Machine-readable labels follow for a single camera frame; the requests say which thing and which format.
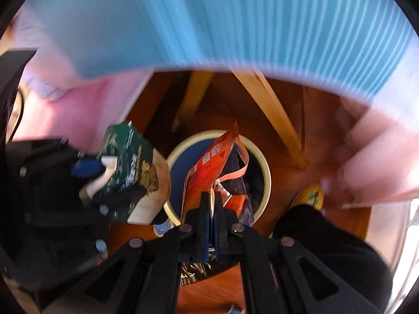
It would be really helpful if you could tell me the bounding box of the orange foil packet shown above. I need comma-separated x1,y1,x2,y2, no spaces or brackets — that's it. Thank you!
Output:
180,121,254,226

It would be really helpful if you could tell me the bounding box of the teal tree-print tablecloth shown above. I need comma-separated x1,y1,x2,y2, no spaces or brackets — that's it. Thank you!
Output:
13,0,416,99

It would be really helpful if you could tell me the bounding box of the round bin with blue bag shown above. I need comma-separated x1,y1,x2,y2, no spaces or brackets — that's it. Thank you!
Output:
162,130,272,228

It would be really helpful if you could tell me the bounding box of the wooden table leg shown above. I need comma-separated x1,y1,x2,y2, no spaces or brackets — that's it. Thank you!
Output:
232,70,310,171
172,70,215,131

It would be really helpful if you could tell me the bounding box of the dark green carton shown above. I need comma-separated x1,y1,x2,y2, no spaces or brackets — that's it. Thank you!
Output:
80,121,171,226

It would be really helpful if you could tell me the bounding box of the pink cloth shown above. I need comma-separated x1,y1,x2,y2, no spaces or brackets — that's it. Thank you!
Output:
7,7,419,210

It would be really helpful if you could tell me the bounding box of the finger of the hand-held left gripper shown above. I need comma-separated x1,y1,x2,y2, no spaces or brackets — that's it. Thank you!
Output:
7,139,103,184
29,186,146,227

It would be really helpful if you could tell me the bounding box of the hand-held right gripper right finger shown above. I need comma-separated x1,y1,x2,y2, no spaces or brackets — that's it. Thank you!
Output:
213,192,382,314

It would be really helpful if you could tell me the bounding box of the yellow slipper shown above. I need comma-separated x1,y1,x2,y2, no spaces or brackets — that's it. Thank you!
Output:
290,183,324,211

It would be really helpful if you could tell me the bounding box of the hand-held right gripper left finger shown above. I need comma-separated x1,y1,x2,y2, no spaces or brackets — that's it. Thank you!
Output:
41,191,212,314

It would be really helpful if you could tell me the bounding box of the blue and white wrapper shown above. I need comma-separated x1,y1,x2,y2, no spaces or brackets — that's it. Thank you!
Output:
153,222,174,239

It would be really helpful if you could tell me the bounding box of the person's leg in black trousers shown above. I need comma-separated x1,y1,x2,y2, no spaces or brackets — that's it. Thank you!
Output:
272,204,393,314

